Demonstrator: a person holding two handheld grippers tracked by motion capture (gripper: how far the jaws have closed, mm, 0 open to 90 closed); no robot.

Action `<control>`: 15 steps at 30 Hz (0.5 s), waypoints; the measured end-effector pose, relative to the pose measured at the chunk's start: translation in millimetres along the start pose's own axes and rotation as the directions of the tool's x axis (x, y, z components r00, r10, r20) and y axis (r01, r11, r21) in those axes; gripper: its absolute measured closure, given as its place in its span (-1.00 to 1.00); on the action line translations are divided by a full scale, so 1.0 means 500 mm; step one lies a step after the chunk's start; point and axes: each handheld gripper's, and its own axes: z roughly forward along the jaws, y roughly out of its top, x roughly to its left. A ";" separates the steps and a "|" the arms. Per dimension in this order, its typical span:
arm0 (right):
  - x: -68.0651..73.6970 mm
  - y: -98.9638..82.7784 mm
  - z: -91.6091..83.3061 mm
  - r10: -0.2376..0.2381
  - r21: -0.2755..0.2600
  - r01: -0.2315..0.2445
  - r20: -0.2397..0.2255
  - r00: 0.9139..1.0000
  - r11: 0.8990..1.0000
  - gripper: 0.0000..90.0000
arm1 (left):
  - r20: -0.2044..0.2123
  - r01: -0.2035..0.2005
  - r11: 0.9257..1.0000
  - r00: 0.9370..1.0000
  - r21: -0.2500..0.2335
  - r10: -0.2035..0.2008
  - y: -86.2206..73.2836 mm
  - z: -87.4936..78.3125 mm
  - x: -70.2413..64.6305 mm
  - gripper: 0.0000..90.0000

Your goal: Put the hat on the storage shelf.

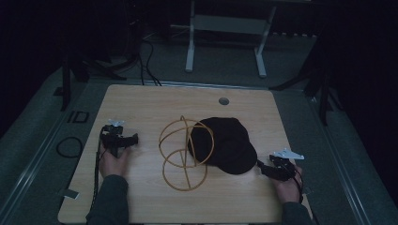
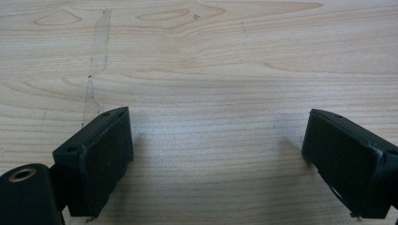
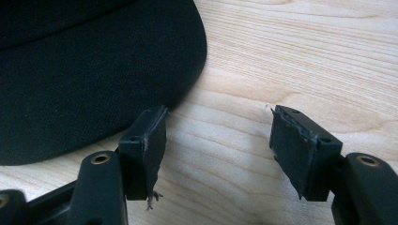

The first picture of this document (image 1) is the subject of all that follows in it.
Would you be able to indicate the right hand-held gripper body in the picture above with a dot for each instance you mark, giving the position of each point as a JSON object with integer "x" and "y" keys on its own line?
{"x": 283, "y": 165}

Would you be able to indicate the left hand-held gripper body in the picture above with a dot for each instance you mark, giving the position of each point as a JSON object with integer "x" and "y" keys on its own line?
{"x": 112, "y": 137}

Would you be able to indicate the black cap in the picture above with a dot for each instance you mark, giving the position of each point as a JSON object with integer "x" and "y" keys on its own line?
{"x": 225, "y": 145}

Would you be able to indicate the person's right hand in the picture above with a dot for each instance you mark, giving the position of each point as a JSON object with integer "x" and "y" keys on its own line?
{"x": 289, "y": 190}

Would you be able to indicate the person's left hand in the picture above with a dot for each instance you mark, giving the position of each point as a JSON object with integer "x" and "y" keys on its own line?
{"x": 113, "y": 164}

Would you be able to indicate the wooden table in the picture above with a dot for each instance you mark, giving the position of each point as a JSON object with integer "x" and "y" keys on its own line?
{"x": 140, "y": 193}

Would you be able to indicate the black tripod stand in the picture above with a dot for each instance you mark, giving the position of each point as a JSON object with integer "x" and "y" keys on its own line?
{"x": 324, "y": 93}
{"x": 66, "y": 84}

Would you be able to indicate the white metal stand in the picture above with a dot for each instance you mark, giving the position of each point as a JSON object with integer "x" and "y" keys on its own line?
{"x": 225, "y": 24}

